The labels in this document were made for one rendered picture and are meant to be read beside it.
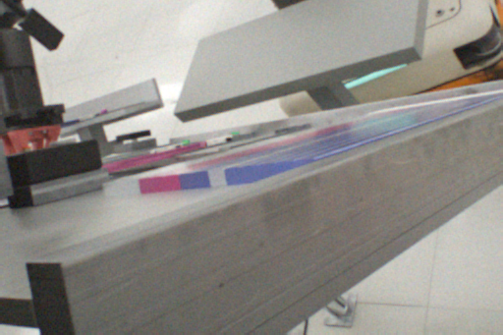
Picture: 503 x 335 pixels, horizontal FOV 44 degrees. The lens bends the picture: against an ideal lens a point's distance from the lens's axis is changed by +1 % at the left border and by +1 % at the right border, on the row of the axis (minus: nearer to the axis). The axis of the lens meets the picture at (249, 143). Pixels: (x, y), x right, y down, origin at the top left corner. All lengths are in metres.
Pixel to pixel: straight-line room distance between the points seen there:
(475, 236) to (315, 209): 1.33
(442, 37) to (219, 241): 1.44
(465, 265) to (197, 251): 1.37
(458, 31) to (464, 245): 0.52
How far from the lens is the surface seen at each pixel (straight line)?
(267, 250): 0.26
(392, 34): 1.20
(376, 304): 1.63
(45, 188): 0.55
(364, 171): 0.33
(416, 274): 1.62
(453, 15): 1.67
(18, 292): 0.23
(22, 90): 0.87
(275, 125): 1.00
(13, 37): 0.88
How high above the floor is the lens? 1.34
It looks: 37 degrees down
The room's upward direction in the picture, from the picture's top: 47 degrees counter-clockwise
